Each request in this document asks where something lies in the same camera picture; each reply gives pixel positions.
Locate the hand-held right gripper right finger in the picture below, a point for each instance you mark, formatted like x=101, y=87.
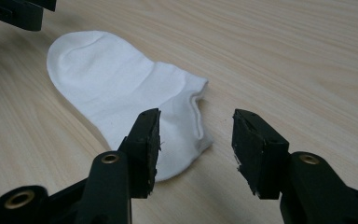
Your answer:
x=261, y=155

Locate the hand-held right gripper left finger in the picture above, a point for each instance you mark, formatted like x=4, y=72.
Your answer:
x=140, y=158

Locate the white ankle sock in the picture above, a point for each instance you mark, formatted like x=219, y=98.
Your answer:
x=105, y=81

